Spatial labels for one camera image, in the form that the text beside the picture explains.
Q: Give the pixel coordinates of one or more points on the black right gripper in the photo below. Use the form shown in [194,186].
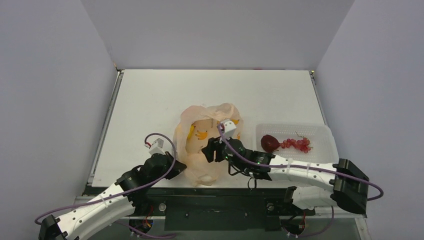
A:
[210,150]

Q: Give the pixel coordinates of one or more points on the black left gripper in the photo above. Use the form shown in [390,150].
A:
[178,168]

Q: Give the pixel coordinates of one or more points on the orange translucent plastic bag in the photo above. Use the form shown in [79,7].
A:
[197,125]

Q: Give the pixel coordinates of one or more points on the dark red fake fruit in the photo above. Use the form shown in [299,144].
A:
[269,143]

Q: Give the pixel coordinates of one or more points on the red fake grape bunch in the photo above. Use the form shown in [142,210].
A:
[301,143]

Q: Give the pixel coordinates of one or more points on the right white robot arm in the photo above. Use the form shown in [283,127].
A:
[340,184]

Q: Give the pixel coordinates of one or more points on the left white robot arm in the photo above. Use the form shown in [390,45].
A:
[126,196]

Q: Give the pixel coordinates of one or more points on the white perforated plastic tray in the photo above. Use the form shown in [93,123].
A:
[322,143]

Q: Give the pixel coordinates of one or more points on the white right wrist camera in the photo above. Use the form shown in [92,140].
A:
[228,128]

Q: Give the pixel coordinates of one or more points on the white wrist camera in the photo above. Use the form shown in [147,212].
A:
[228,128]
[157,147]

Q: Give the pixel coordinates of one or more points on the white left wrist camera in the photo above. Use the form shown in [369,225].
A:
[157,147]

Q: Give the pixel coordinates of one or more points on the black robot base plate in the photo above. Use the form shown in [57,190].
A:
[218,209]

